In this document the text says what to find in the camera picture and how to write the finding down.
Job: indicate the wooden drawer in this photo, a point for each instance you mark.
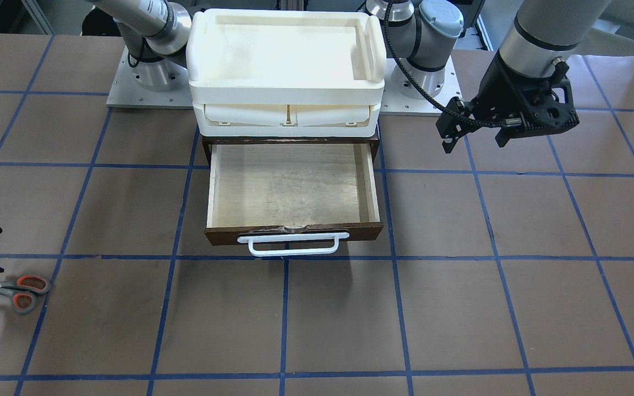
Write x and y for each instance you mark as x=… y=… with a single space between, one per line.
x=292 y=189

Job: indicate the orange grey handled scissors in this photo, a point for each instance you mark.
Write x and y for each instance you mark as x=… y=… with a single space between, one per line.
x=24 y=291

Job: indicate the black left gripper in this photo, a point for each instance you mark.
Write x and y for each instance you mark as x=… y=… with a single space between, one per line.
x=494 y=82

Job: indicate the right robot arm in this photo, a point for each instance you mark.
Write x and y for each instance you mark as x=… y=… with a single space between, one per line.
x=156 y=35

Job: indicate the white plastic storage box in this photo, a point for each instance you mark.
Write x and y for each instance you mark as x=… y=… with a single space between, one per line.
x=291 y=74

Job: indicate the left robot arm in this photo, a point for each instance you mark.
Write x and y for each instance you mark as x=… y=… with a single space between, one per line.
x=420 y=38

